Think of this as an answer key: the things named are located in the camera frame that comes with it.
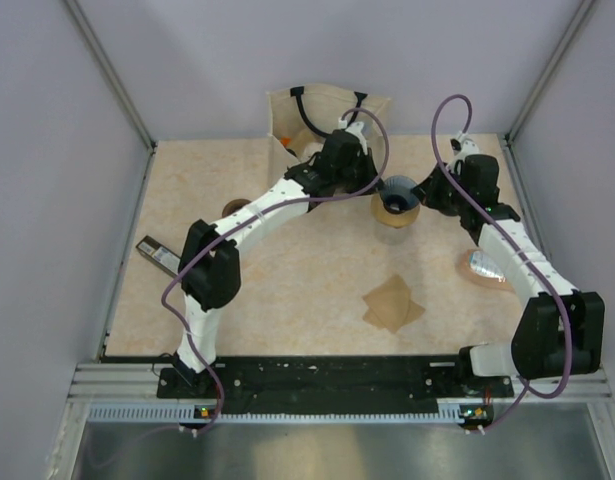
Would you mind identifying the clear pink lotion bottle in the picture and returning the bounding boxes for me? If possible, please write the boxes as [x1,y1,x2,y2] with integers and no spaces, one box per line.
[456,249,513,292]

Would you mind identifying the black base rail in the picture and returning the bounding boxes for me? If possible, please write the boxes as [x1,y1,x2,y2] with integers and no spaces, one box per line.
[157,355,513,415]

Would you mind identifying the clear glass server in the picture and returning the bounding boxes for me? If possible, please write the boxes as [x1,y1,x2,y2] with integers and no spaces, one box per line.
[375,223,412,246]

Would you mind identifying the blue cone dripper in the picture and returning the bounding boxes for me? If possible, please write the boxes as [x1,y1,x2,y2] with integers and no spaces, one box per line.
[379,175,419,214]

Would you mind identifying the brown paper coffee filter stack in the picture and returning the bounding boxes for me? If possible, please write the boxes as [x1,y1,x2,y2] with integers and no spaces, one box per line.
[362,275,426,334]

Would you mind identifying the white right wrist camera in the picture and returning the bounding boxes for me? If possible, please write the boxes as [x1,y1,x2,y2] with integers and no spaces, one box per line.
[450,132,481,163]

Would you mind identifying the grey slotted cable duct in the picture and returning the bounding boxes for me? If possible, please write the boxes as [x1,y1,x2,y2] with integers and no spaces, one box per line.
[88,402,493,426]

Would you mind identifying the dark rectangular box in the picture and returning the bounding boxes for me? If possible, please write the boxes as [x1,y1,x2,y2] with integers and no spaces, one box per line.
[135,235,180,278]

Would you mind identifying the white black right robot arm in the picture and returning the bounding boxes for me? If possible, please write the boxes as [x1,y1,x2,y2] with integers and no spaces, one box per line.
[413,135,605,396]

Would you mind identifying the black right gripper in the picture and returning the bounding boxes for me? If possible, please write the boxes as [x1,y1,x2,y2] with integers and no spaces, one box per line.
[412,163,471,213]

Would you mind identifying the beige canvas tote bag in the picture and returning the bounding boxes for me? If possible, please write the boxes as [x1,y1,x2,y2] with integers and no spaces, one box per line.
[267,83,391,165]

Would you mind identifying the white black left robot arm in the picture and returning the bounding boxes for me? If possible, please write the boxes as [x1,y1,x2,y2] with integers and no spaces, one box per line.
[173,121,380,397]

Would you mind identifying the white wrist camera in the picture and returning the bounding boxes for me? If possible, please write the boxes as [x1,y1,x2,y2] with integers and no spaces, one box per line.
[338,117,371,149]
[450,132,481,163]

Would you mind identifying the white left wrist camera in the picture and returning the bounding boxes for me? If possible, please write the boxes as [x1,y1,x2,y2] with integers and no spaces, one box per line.
[338,117,371,149]

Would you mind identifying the wooden dripper stand disc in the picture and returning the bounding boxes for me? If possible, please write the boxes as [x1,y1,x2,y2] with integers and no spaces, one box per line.
[370,195,420,229]

